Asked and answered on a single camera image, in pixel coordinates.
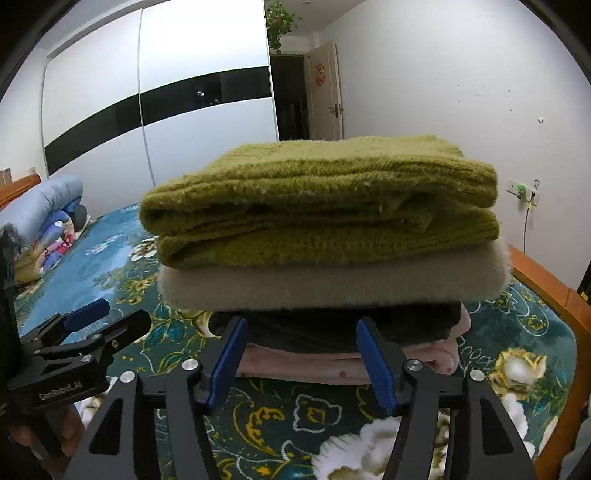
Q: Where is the wall power socket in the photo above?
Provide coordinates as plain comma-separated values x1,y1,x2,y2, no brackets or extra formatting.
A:
507,178,539,206

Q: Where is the stack of folded quilts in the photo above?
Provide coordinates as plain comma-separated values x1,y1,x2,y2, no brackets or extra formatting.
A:
1,174,90,285

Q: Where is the black folded garment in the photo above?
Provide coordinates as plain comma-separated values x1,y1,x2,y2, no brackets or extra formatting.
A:
208,302,461,354

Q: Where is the white and black wardrobe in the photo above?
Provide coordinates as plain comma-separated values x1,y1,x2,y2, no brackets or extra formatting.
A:
41,1,277,216

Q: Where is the orange wooden bed footboard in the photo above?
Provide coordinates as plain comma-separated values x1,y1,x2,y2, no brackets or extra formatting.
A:
507,244,591,480

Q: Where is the white room door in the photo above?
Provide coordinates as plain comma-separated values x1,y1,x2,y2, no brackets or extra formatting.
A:
305,41,344,141

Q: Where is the cream fleece folded garment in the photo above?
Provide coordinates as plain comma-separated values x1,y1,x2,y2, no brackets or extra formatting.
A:
158,239,511,311

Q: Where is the black cable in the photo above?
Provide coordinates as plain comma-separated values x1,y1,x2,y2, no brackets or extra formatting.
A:
522,180,541,255

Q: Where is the orange wooden headboard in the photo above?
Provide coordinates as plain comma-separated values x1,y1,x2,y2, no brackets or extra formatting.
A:
0,173,41,210

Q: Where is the olive green knitted sweater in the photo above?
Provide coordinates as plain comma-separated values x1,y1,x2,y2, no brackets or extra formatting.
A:
139,135,500,269

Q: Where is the left hand in black glove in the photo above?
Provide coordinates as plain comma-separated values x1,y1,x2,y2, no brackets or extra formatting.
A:
8,404,85,479

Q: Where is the green hanging plant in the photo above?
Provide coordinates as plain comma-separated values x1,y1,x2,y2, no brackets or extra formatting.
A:
264,1,301,54

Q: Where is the blue floral bed blanket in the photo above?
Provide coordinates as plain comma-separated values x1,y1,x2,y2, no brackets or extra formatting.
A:
15,205,576,479

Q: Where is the pink folded garment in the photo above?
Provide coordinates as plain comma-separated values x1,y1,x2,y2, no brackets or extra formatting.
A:
236,305,472,386

